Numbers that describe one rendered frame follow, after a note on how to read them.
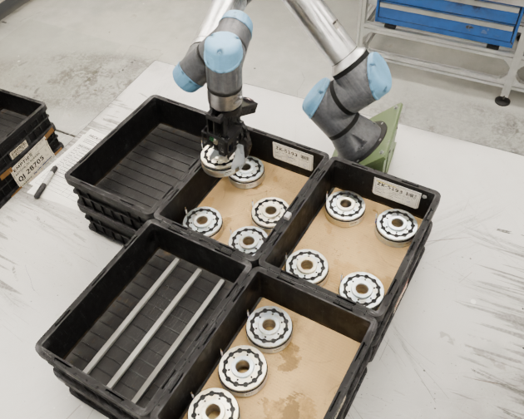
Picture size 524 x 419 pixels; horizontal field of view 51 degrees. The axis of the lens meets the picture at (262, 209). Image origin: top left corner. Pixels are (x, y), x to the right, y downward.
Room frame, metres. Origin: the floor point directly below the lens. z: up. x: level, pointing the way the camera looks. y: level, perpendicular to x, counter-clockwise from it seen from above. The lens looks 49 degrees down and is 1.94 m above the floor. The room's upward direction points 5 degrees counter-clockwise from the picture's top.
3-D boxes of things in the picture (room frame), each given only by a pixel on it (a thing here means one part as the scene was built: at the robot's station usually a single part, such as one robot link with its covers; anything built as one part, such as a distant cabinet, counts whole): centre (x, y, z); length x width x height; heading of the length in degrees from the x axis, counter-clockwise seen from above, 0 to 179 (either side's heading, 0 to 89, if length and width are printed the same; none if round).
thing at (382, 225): (0.85, -0.33, 0.86); 0.10 x 0.10 x 0.01
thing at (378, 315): (0.80, -0.21, 0.92); 0.40 x 0.30 x 0.02; 146
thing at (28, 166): (1.68, 0.92, 0.41); 0.31 x 0.02 x 0.16; 150
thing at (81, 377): (0.64, 0.26, 0.92); 0.40 x 0.30 x 0.02; 146
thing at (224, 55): (0.96, 0.05, 1.30); 0.09 x 0.08 x 0.11; 167
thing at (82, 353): (0.64, 0.26, 0.87); 0.40 x 0.30 x 0.11; 146
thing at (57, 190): (1.33, 0.58, 0.70); 0.33 x 0.23 x 0.01; 150
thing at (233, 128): (0.96, 0.07, 1.14); 0.09 x 0.08 x 0.12; 147
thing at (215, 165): (1.00, 0.09, 1.01); 0.10 x 0.10 x 0.01
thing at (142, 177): (1.14, 0.29, 0.87); 0.40 x 0.30 x 0.11; 146
